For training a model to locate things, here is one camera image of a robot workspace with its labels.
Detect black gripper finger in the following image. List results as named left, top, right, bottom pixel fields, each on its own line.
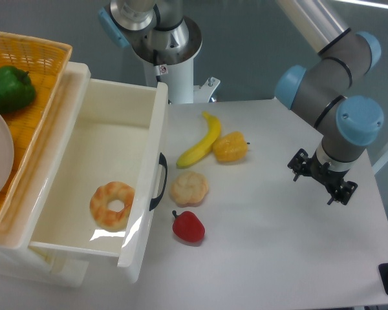
left=287, top=149, right=309, bottom=181
left=326, top=180, right=358, bottom=205

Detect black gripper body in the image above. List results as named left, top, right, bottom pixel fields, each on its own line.
left=308, top=156, right=345, bottom=188

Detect white top drawer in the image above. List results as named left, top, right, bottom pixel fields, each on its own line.
left=30, top=79, right=168, bottom=279

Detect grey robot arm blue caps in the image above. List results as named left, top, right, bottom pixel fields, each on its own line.
left=98, top=1, right=384, bottom=204

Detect white drawer cabinet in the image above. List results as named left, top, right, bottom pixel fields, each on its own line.
left=0, top=62, right=91, bottom=287

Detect orange bell pepper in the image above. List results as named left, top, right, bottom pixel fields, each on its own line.
left=212, top=131, right=248, bottom=163

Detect yellow banana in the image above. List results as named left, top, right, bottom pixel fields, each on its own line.
left=176, top=111, right=222, bottom=169

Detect round bread roll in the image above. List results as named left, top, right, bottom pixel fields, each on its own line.
left=169, top=171, right=209, bottom=205

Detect red bell pepper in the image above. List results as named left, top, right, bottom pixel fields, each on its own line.
left=172, top=210, right=206, bottom=243

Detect glazed donut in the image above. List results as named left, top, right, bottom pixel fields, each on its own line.
left=89, top=181, right=135, bottom=233

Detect orange woven basket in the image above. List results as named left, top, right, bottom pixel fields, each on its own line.
left=0, top=32, right=72, bottom=224

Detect green bell pepper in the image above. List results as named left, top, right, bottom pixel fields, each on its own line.
left=0, top=65, right=36, bottom=114

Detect black drawer handle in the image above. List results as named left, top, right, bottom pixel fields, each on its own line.
left=149, top=152, right=168, bottom=211

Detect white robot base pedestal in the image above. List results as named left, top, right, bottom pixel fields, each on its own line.
left=140, top=17, right=221, bottom=104

